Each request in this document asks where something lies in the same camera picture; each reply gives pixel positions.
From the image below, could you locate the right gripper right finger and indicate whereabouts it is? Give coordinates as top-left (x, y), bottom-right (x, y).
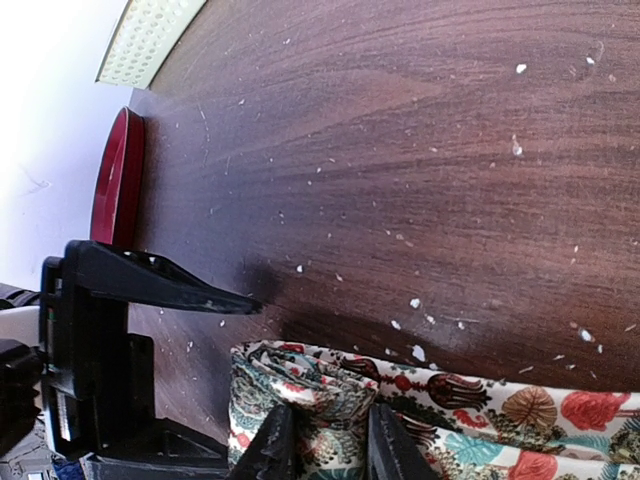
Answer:
top-left (367, 403), bottom-right (438, 480)

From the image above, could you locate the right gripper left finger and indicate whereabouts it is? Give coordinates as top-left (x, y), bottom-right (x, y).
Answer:
top-left (226, 405), bottom-right (295, 480)

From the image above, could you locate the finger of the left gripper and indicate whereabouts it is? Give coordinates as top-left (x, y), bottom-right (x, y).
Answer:
top-left (81, 418), bottom-right (229, 480)
top-left (64, 240), bottom-right (263, 315)

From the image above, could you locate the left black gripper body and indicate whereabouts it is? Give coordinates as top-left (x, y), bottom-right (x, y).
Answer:
top-left (39, 257), bottom-right (155, 458)

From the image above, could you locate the patterned paisley necktie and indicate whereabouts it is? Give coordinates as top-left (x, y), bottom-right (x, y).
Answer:
top-left (228, 340), bottom-right (639, 479)

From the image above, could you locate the red round tray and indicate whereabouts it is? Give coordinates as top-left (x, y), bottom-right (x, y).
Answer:
top-left (90, 107), bottom-right (146, 247)

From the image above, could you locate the pale green plastic basket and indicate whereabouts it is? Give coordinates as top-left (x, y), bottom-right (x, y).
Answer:
top-left (96, 0), bottom-right (206, 90)

